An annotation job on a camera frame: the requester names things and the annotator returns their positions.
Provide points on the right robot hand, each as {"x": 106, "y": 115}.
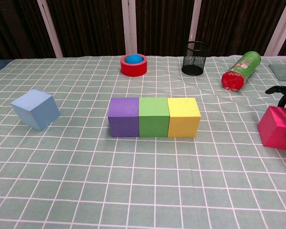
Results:
{"x": 282, "y": 90}

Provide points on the pink foam cube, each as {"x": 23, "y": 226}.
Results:
{"x": 274, "y": 131}

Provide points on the yellow foam cube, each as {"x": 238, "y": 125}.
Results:
{"x": 183, "y": 117}

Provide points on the green foam cube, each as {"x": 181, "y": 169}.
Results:
{"x": 153, "y": 117}

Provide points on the purple foam cube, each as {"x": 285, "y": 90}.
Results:
{"x": 124, "y": 119}

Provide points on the green chips can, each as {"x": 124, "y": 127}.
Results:
{"x": 243, "y": 69}

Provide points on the black mesh pen holder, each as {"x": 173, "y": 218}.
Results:
{"x": 193, "y": 62}

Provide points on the red tape roll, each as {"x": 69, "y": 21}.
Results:
{"x": 133, "y": 70}

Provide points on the blue ball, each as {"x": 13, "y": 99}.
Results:
{"x": 134, "y": 59}

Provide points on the green checkered tablecloth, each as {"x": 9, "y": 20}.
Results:
{"x": 143, "y": 190}

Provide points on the light blue foam cube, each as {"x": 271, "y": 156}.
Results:
{"x": 35, "y": 109}

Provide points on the white frame post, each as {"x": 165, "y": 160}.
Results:
{"x": 50, "y": 28}
{"x": 195, "y": 23}
{"x": 129, "y": 28}
{"x": 280, "y": 28}

